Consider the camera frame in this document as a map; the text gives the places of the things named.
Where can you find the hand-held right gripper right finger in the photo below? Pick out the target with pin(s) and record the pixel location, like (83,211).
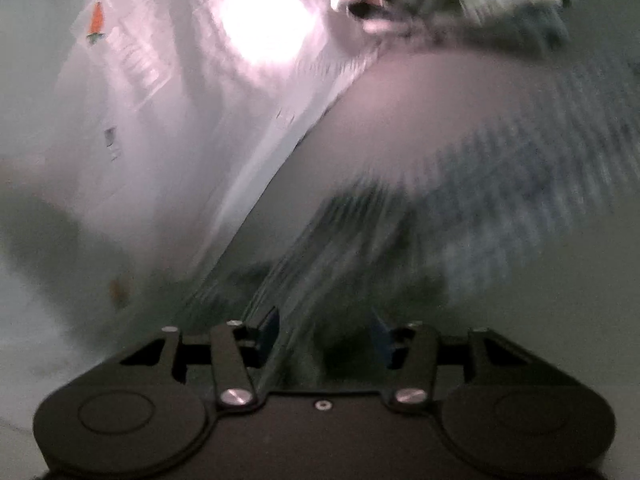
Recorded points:
(380,338)

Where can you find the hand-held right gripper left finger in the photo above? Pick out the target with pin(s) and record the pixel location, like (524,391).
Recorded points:
(270,329)

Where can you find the grey striped knitted sweater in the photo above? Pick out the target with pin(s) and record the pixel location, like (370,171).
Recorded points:
(475,185)

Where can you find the white carrot print bed sheet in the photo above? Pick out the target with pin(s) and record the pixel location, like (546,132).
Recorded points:
(150,135)

